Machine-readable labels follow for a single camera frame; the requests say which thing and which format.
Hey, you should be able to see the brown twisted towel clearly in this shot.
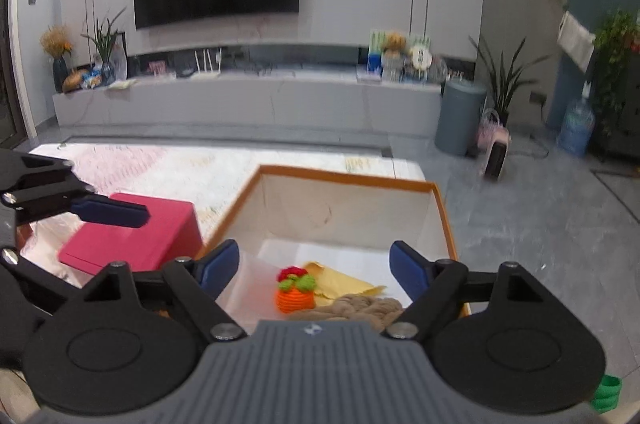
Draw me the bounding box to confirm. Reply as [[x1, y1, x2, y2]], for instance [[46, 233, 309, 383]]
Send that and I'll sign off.
[[288, 295, 404, 333]]

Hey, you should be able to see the orange crochet fruit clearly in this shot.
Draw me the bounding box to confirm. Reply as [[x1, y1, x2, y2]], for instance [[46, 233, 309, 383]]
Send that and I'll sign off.
[[274, 267, 317, 314]]

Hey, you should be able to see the yellow snack packet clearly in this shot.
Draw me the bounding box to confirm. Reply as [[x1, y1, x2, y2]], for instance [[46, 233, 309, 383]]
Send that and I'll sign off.
[[303, 261, 385, 306]]

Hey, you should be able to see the red storage cube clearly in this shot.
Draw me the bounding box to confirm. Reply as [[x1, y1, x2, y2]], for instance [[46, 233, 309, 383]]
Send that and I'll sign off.
[[58, 193, 203, 275]]

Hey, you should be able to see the orange cardboard box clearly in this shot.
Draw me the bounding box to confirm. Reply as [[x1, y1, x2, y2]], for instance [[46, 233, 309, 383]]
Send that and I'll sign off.
[[206, 165, 457, 330]]

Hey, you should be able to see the dark vase with dried flowers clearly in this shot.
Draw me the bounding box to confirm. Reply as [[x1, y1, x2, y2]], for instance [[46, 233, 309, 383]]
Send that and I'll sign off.
[[40, 25, 73, 93]]

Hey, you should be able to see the pink space heater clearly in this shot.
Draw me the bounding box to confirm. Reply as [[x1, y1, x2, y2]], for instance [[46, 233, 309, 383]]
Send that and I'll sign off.
[[476, 109, 511, 181]]

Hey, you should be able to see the green plant in glass vase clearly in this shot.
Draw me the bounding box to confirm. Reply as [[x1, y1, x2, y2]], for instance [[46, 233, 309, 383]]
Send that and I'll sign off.
[[82, 8, 126, 86]]

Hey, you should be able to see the grey trash bin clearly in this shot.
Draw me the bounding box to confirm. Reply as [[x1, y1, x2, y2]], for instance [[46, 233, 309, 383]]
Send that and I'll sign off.
[[435, 78, 487, 156]]

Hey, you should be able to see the white wifi router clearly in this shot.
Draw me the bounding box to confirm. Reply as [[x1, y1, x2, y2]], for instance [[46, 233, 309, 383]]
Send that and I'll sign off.
[[191, 48, 221, 79]]

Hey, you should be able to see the blue water jug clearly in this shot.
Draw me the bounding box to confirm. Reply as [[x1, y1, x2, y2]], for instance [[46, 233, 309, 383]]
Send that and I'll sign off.
[[556, 81, 596, 157]]

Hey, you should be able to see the green plastic object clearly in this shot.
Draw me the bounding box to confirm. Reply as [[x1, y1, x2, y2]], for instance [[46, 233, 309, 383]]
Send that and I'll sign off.
[[590, 374, 623, 414]]

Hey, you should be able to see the marble tv console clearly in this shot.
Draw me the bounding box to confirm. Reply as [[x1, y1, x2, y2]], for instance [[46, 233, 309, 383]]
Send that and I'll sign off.
[[53, 72, 442, 138]]

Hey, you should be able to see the potted long-leaf plant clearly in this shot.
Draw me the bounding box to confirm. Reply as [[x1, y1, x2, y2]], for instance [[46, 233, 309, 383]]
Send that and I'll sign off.
[[469, 35, 551, 126]]

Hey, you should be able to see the teddy bear on stand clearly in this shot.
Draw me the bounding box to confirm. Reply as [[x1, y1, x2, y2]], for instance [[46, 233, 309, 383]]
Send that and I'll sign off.
[[381, 32, 406, 81]]

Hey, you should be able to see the dark cabinet with plants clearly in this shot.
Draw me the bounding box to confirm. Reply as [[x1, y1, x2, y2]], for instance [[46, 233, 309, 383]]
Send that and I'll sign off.
[[590, 10, 639, 161]]

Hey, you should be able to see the white hanging cloth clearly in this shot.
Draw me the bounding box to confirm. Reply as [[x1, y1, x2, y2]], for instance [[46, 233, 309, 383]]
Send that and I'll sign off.
[[558, 11, 596, 72]]

